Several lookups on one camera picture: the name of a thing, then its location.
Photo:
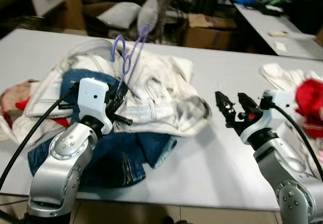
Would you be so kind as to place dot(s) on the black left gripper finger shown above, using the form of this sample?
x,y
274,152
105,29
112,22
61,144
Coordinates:
x,y
123,96
117,94

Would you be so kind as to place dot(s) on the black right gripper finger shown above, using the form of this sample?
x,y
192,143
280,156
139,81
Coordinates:
x,y
247,105
225,109

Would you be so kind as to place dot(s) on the purple plastic hanger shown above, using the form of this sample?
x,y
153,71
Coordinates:
x,y
126,61

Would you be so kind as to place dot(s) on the red garment plaid lining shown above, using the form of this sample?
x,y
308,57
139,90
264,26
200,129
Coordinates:
x,y
310,100

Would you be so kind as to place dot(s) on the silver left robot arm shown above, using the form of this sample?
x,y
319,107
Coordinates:
x,y
65,153

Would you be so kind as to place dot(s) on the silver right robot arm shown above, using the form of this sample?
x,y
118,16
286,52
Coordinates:
x,y
282,163

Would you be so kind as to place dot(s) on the cream denim jacket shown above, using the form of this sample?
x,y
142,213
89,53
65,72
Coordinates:
x,y
161,93

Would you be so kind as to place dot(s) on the blue jeans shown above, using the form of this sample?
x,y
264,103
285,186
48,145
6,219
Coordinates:
x,y
121,158

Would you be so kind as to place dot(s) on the wide white pillow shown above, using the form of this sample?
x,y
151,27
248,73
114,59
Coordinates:
x,y
118,14

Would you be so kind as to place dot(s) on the open brown cardboard box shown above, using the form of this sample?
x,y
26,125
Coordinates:
x,y
207,30

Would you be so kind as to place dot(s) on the white work desk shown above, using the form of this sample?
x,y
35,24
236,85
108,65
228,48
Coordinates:
x,y
262,24

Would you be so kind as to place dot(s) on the narrow white pillow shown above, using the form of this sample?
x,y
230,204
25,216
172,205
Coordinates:
x,y
149,12

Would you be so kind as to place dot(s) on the beige and red garment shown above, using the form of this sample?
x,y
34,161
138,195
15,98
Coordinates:
x,y
12,100

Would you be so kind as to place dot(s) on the black bag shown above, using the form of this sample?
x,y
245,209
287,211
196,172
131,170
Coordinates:
x,y
308,7

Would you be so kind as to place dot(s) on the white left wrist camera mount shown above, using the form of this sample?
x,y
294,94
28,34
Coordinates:
x,y
93,98

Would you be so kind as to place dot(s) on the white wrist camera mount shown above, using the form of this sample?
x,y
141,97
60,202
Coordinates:
x,y
93,98
280,103

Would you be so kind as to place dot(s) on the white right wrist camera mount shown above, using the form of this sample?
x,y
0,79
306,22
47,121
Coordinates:
x,y
280,103

